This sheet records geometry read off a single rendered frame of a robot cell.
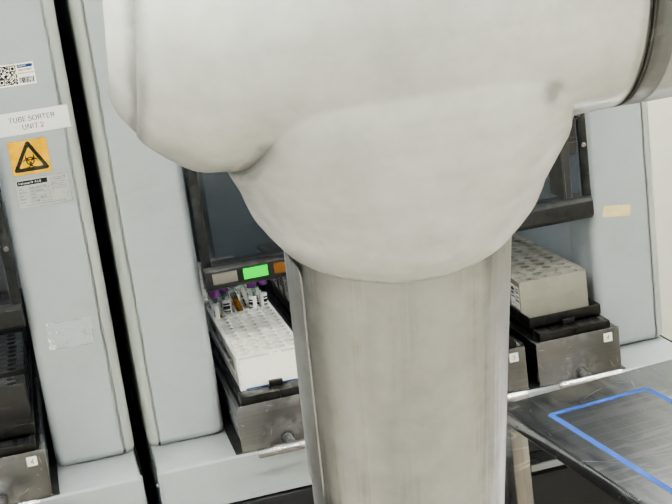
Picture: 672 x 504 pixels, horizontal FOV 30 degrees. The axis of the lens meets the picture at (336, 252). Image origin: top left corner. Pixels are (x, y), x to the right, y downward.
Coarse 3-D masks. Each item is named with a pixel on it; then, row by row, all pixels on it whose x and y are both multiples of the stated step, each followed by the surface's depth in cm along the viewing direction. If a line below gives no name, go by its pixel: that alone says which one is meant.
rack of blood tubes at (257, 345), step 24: (240, 312) 202; (264, 312) 201; (216, 336) 203; (240, 336) 189; (264, 336) 188; (288, 336) 187; (240, 360) 180; (264, 360) 181; (288, 360) 181; (240, 384) 181; (264, 384) 181
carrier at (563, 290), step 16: (560, 272) 195; (576, 272) 194; (528, 288) 193; (544, 288) 193; (560, 288) 194; (576, 288) 195; (528, 304) 193; (544, 304) 194; (560, 304) 195; (576, 304) 195
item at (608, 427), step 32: (608, 384) 164; (640, 384) 163; (512, 416) 158; (544, 416) 157; (576, 416) 155; (608, 416) 154; (640, 416) 153; (512, 448) 161; (544, 448) 151; (576, 448) 146; (608, 448) 145; (640, 448) 144; (512, 480) 163; (608, 480) 138; (640, 480) 136
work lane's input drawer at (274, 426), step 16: (224, 368) 191; (224, 384) 188; (272, 384) 181; (288, 384) 180; (224, 400) 189; (240, 400) 178; (256, 400) 178; (272, 400) 178; (288, 400) 179; (240, 416) 177; (256, 416) 178; (272, 416) 179; (288, 416) 179; (240, 432) 178; (256, 432) 179; (272, 432) 179; (288, 432) 180; (256, 448) 179; (272, 448) 175; (288, 448) 176; (304, 448) 176
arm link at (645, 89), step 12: (660, 0) 43; (660, 12) 44; (660, 24) 44; (660, 36) 44; (648, 48) 45; (660, 48) 45; (648, 60) 45; (660, 60) 45; (648, 72) 46; (660, 72) 46; (636, 84) 47; (648, 84) 47; (660, 84) 47; (636, 96) 48; (648, 96) 48; (660, 96) 48
